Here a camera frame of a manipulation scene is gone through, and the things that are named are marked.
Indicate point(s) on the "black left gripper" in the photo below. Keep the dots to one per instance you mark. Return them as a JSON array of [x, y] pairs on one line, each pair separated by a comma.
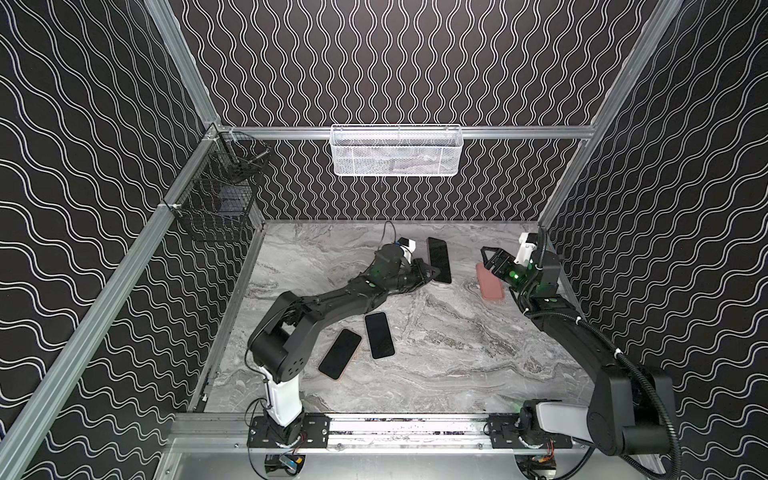
[[417, 272]]

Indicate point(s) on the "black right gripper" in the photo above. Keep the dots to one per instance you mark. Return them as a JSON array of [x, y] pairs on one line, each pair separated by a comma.
[[500, 264]]

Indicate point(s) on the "black smartphone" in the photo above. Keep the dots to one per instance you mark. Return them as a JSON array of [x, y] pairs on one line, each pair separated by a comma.
[[439, 260]]

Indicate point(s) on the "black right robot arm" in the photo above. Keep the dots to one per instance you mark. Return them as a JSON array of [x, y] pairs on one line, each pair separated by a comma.
[[631, 410]]

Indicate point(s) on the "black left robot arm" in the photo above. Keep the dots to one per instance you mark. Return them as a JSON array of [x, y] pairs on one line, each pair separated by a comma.
[[282, 343]]

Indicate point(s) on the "black phone middle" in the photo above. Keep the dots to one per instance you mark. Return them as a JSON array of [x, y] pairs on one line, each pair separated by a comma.
[[379, 335]]

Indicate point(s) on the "black phone pink case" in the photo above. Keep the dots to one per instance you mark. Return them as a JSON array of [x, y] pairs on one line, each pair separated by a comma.
[[340, 354]]

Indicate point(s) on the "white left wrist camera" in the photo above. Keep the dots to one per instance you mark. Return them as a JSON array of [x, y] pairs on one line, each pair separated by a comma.
[[408, 247]]

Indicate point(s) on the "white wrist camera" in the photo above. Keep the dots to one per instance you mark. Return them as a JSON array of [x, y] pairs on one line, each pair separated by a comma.
[[408, 247], [528, 243]]

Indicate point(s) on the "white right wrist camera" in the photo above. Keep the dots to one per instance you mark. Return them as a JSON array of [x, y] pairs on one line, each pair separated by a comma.
[[528, 243]]

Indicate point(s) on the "white wire basket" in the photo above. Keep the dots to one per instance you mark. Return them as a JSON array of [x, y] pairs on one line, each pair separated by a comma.
[[388, 150]]

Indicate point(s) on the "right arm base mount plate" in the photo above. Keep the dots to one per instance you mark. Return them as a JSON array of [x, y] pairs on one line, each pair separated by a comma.
[[528, 433]]

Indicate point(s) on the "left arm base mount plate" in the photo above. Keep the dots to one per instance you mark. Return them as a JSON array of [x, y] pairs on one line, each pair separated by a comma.
[[309, 430]]

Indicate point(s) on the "black wire basket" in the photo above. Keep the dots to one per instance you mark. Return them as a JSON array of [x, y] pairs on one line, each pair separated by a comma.
[[217, 206]]

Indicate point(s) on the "aluminium front rail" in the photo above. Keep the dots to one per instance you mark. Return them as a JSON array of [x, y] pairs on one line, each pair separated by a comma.
[[361, 433]]

